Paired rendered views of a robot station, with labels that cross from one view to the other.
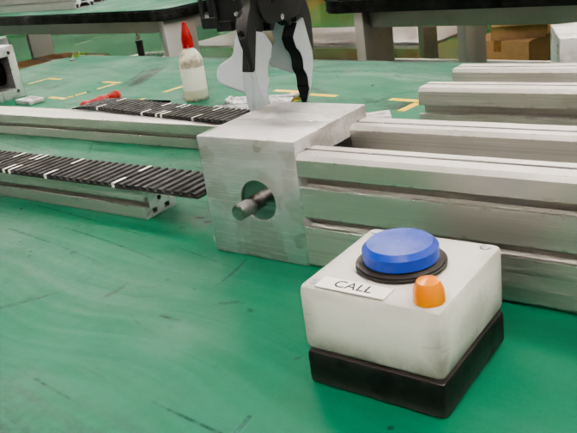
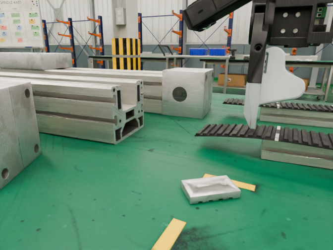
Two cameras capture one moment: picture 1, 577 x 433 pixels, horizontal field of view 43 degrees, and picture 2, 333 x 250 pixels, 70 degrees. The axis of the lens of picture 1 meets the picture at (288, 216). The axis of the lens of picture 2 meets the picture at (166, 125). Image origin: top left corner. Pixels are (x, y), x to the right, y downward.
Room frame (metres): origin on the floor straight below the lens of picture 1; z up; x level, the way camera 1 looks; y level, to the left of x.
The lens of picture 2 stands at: (1.04, -0.22, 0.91)
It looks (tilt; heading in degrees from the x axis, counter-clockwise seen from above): 17 degrees down; 162
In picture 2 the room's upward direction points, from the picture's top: 1 degrees clockwise
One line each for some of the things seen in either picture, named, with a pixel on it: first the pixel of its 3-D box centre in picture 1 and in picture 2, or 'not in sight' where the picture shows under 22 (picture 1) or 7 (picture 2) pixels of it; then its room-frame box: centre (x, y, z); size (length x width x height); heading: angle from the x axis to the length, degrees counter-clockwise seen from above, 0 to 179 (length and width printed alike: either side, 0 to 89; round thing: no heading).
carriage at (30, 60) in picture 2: not in sight; (35, 65); (0.28, -0.36, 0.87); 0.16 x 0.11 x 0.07; 52
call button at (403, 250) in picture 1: (400, 257); not in sight; (0.35, -0.06, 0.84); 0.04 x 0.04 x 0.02
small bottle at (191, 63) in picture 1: (191, 61); not in sight; (1.14, 0.11, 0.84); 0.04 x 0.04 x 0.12
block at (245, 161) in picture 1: (281, 182); (190, 90); (0.54, 0.00, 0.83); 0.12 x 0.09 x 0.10; 142
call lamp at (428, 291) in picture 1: (428, 289); not in sight; (0.31, -0.06, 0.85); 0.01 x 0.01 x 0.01
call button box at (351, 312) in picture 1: (412, 304); not in sight; (0.35, -0.06, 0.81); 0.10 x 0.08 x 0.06; 142
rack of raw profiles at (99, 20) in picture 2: not in sight; (66, 45); (-10.00, -1.00, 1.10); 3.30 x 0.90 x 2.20; 45
